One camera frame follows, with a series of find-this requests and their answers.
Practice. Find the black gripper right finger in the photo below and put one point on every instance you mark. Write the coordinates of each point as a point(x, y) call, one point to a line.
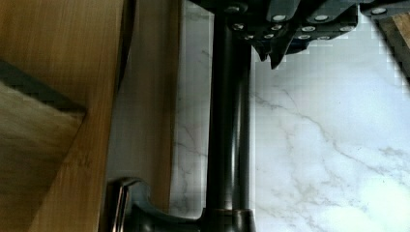
point(302, 21)

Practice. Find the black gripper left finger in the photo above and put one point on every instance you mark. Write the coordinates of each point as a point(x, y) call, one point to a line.
point(262, 23)

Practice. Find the wooden drawer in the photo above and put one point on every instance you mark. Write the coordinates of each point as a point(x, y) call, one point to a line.
point(90, 99)

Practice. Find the wooden cutting board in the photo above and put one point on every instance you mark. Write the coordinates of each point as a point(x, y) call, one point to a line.
point(396, 32)

